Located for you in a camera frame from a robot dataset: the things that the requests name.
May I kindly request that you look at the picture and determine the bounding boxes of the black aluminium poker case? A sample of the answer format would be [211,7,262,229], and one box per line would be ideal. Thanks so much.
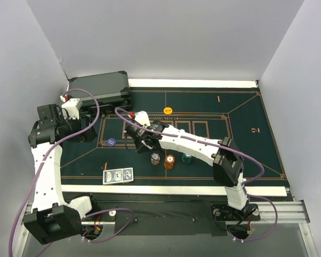
[68,71,132,115]

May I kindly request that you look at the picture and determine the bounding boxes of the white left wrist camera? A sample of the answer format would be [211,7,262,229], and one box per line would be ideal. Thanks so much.
[60,96,82,120]

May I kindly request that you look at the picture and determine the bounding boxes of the orange red chip stack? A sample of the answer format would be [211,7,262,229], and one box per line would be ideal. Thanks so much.
[164,155,175,170]

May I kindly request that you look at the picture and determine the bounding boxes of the dark green poker mat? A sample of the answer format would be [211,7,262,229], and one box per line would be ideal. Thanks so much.
[60,88,289,187]

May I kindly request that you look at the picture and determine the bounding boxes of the blue blind button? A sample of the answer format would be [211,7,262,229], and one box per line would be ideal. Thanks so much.
[106,138,116,147]

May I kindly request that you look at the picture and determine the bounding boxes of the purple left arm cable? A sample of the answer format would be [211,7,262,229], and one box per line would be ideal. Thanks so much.
[7,88,134,257]

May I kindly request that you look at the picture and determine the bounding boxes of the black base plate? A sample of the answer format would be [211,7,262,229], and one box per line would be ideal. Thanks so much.
[94,193,260,236]

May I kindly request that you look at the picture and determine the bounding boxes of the white blue chip stack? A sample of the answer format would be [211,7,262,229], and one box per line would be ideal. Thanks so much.
[150,153,161,165]

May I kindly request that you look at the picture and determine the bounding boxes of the green blue chip stack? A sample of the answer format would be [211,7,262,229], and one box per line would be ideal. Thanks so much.
[182,153,192,164]

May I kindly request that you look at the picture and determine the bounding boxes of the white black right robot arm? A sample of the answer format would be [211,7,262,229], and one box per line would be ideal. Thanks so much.
[125,120,248,219]

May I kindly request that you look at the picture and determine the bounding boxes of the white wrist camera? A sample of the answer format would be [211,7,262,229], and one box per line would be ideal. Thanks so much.
[60,96,82,120]
[129,111,150,128]

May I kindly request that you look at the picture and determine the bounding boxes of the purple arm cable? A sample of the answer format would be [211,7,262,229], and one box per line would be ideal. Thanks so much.
[114,108,279,243]
[7,88,134,257]

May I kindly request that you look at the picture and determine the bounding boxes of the blue playing card deck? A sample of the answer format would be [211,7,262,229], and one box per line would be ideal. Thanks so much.
[103,168,134,185]

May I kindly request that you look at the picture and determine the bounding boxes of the orange dealer button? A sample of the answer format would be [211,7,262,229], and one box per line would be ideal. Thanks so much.
[163,107,173,115]

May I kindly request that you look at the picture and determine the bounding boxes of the aluminium mounting rail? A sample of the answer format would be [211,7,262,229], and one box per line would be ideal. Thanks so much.
[23,201,318,256]

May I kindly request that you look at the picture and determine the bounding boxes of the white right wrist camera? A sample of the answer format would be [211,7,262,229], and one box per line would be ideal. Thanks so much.
[129,111,150,128]

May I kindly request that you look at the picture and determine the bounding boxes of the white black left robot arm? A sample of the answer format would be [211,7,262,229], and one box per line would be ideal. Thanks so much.
[23,98,100,245]

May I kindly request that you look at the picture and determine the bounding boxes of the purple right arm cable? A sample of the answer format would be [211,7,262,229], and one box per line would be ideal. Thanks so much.
[114,108,279,243]

